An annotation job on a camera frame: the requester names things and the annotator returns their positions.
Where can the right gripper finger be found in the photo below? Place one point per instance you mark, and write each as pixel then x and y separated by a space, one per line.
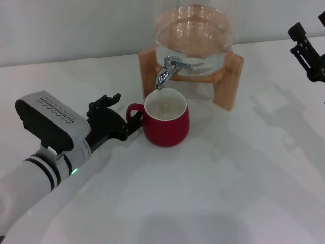
pixel 323 17
pixel 311 63

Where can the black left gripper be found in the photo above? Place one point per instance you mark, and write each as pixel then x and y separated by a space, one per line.
pixel 106 124

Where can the red ceramic cup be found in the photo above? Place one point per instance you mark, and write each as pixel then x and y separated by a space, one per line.
pixel 167 132

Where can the chrome faucet tap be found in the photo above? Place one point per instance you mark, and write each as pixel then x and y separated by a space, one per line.
pixel 166 68

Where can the wooden dispenser stand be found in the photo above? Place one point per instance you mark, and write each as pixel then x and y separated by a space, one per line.
pixel 149 73

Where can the glass water dispenser jar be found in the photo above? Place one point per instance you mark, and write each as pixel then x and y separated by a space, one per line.
pixel 193 33

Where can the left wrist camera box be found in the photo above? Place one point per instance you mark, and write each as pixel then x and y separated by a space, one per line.
pixel 45 119

